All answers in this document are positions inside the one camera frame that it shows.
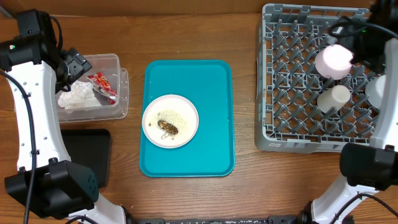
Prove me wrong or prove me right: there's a white tissue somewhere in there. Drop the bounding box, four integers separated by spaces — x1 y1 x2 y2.
58 81 101 110

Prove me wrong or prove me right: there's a teal plastic tray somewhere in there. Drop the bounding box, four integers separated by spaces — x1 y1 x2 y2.
139 60 235 177

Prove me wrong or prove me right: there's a clear plastic bin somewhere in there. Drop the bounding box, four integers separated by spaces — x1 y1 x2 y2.
57 54 129 123

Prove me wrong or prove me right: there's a pink small saucer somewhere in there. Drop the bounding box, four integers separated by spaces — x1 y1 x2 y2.
315 44 353 80

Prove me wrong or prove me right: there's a grey dishwasher rack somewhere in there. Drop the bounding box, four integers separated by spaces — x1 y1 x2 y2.
255 3 397 154

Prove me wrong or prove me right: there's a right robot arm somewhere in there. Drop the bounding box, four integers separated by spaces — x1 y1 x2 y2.
294 1 397 223

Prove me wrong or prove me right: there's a grey bowl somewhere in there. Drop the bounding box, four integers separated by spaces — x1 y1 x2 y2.
365 75 386 109

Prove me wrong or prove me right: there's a red snack wrapper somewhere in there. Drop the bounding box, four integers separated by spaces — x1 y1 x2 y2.
86 72 118 105

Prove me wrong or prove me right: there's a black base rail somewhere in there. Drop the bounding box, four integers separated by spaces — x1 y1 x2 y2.
134 215 297 224

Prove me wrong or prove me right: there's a black tray bin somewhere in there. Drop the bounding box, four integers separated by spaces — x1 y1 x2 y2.
61 129 112 188

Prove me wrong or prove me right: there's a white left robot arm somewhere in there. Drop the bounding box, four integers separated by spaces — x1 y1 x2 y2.
1 9 134 223

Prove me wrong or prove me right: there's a large pink plate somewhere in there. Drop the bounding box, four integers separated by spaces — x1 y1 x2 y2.
142 95 199 149

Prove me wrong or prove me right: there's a white cup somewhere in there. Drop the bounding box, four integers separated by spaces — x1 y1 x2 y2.
317 85 351 113

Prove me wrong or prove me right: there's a brown food scrap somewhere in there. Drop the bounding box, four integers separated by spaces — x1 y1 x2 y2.
157 119 178 139

